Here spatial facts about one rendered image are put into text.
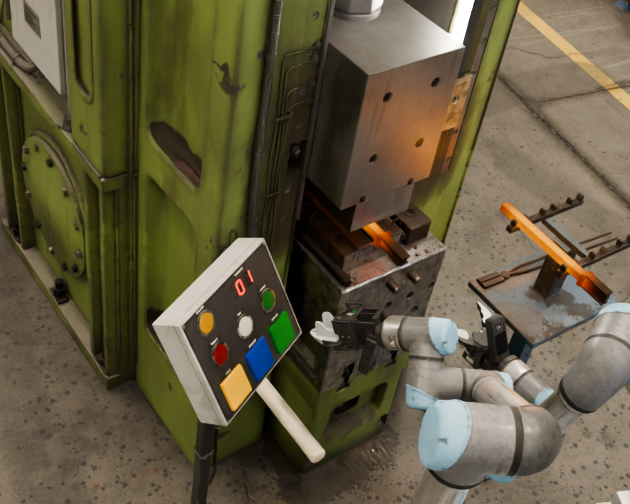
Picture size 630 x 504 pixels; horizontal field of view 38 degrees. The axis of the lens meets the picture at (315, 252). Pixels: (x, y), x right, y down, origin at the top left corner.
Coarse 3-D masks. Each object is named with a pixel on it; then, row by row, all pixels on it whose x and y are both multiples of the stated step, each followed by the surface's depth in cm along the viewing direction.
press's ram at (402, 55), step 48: (384, 0) 226; (336, 48) 207; (384, 48) 210; (432, 48) 213; (336, 96) 213; (384, 96) 209; (432, 96) 220; (336, 144) 219; (384, 144) 221; (432, 144) 233; (336, 192) 226; (384, 192) 234
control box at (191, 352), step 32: (224, 256) 209; (256, 256) 209; (192, 288) 201; (224, 288) 200; (256, 288) 209; (160, 320) 193; (192, 320) 191; (224, 320) 200; (256, 320) 209; (192, 352) 192; (192, 384) 198; (256, 384) 209; (224, 416) 200
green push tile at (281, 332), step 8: (280, 320) 215; (288, 320) 218; (272, 328) 213; (280, 328) 215; (288, 328) 218; (272, 336) 213; (280, 336) 215; (288, 336) 218; (280, 344) 215; (288, 344) 218; (280, 352) 215
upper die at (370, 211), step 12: (312, 192) 245; (396, 192) 238; (408, 192) 241; (324, 204) 242; (360, 204) 231; (372, 204) 234; (384, 204) 238; (396, 204) 241; (408, 204) 245; (336, 216) 239; (348, 216) 235; (360, 216) 235; (372, 216) 238; (384, 216) 242; (348, 228) 236
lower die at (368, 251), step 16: (304, 192) 258; (304, 208) 255; (320, 208) 254; (304, 224) 254; (336, 224) 250; (384, 224) 253; (320, 240) 250; (336, 240) 247; (352, 240) 246; (368, 240) 247; (336, 256) 246; (352, 256) 245; (368, 256) 250
